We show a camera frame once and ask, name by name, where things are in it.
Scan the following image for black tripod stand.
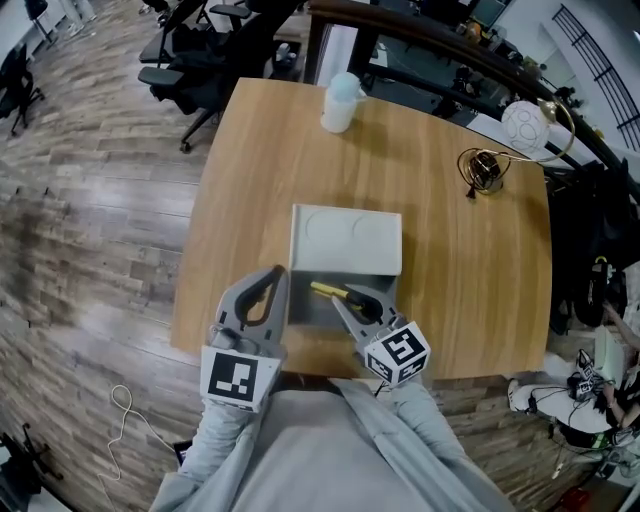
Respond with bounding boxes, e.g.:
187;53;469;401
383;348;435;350
0;422;64;512

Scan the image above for black pole stand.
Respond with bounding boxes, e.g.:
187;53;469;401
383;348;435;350
24;0;56;46

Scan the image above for black backpack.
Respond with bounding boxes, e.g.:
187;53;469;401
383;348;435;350
574;254;626;326

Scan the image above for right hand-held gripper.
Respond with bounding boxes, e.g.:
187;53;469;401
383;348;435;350
331;283;433;389

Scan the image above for person's right forearm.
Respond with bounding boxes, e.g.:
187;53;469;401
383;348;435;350
387;379;469;464

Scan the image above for black hanging coat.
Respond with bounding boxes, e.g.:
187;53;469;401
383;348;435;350
547;159;631;336

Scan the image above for white container with blue lid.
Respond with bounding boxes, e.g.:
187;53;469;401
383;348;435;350
320;71;368;134

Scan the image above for black wall railing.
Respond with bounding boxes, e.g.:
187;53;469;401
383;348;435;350
552;3;640;146

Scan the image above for dark wooden handrail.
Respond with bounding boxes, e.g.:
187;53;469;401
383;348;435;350
307;0;640;201

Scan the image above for grey box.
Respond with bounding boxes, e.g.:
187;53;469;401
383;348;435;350
288;202;404;326

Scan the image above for gold desk lamp white globe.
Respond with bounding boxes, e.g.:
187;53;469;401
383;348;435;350
457;97;576;201

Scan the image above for white floor cable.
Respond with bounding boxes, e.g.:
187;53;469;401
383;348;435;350
97;383;176;501

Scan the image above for person's grey clothed torso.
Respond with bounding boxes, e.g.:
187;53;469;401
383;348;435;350
149;377;516;512

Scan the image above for large black office chair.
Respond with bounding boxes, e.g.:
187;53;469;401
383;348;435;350
137;0;301;154

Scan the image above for person's left forearm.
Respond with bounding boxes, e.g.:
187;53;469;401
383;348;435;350
177;394;274;481

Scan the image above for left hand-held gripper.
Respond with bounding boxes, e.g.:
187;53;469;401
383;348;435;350
199;264;291;414

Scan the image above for black storage basket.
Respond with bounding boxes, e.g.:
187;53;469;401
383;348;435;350
272;39;304;71

